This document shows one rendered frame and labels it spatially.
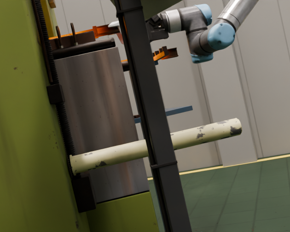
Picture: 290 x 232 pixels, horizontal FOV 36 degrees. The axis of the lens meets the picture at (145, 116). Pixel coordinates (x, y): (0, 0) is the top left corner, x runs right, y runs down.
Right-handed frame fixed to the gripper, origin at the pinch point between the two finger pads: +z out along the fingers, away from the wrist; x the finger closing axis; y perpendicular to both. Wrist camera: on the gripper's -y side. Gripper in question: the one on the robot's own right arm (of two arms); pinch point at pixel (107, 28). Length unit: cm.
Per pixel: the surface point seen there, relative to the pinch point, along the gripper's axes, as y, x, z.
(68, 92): 18.9, -16.1, 15.9
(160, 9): 8, -53, -10
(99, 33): 1.3, -1.5, 2.7
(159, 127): 32, -60, -4
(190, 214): 100, 115, -30
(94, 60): 11.5, -16.1, 6.4
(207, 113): 50, 255, -85
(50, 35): -5.9, 22.4, 20.5
